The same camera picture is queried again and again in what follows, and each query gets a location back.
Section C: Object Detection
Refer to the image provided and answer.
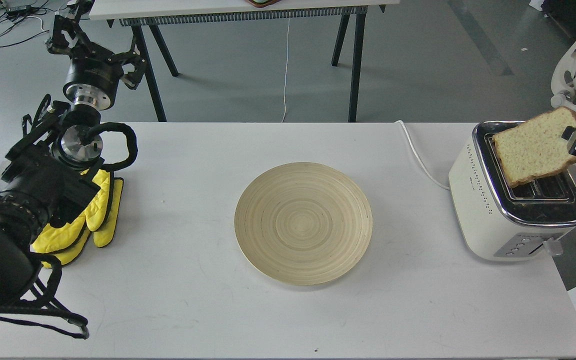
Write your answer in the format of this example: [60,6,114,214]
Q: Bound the round wooden plate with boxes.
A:
[233,162,374,286]

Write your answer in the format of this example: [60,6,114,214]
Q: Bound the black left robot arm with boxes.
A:
[0,2,147,339]

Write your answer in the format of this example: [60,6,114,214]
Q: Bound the thin white hanging cable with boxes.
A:
[281,18,291,123]

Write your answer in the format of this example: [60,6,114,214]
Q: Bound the cream white toaster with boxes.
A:
[448,121,576,262]

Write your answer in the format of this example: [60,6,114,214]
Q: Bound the yellow oven mitt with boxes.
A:
[30,170,124,266]

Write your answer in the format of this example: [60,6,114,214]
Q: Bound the slice of bread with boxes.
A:
[492,106,576,188]

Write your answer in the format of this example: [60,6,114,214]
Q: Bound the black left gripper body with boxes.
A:
[62,57,124,111]

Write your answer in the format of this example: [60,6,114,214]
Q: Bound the white toaster power cable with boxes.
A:
[394,119,451,191]

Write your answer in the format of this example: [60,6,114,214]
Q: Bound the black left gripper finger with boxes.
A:
[107,50,147,91]
[46,14,101,60]

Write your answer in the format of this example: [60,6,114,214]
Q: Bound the white background table black legs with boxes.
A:
[89,0,396,123]

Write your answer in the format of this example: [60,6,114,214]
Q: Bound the cables on floor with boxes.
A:
[0,0,79,50]

